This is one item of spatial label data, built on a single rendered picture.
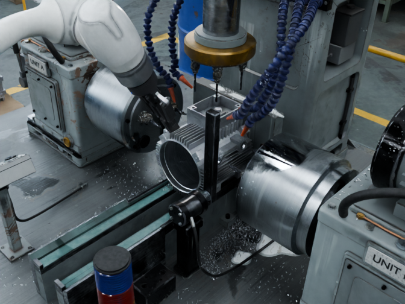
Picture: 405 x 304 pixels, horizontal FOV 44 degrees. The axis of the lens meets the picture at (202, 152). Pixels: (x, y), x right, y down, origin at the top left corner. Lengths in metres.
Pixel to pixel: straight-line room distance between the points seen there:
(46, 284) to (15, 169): 0.29
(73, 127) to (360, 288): 1.01
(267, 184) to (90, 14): 0.52
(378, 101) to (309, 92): 2.68
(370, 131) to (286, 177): 2.53
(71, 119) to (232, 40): 0.66
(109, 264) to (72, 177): 0.91
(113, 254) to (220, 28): 0.62
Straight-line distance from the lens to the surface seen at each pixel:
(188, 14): 3.32
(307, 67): 1.36
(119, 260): 0.81
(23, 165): 1.32
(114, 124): 1.46
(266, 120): 1.34
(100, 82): 1.52
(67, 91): 1.61
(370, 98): 4.07
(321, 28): 1.31
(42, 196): 1.64
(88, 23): 1.05
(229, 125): 1.34
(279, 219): 1.13
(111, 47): 1.06
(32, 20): 1.15
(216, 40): 1.21
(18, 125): 2.02
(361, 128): 3.65
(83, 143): 1.68
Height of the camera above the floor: 1.81
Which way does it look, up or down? 34 degrees down
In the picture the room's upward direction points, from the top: 2 degrees clockwise
